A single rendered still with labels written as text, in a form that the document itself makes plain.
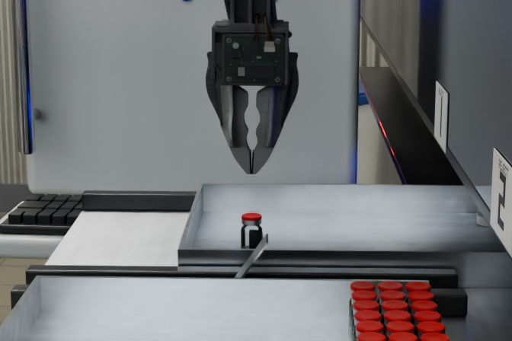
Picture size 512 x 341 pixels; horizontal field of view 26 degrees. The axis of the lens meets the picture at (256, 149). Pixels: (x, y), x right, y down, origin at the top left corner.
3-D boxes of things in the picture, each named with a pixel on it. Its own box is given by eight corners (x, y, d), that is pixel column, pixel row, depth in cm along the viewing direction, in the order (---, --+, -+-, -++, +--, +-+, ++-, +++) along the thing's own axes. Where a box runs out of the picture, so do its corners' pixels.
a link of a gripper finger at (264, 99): (250, 184, 105) (250, 88, 103) (251, 170, 111) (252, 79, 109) (283, 185, 105) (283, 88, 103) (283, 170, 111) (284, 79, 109)
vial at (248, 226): (263, 256, 113) (263, 215, 112) (262, 262, 111) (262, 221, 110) (241, 256, 113) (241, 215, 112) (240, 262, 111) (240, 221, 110)
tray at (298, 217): (491, 214, 129) (492, 185, 128) (540, 288, 104) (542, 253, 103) (200, 211, 130) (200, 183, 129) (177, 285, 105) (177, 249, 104)
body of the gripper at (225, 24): (208, 91, 102) (207, -42, 99) (214, 78, 110) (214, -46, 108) (291, 92, 102) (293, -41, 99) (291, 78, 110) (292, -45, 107)
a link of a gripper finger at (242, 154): (217, 184, 105) (216, 87, 103) (220, 170, 111) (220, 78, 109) (250, 184, 105) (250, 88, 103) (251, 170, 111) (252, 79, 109)
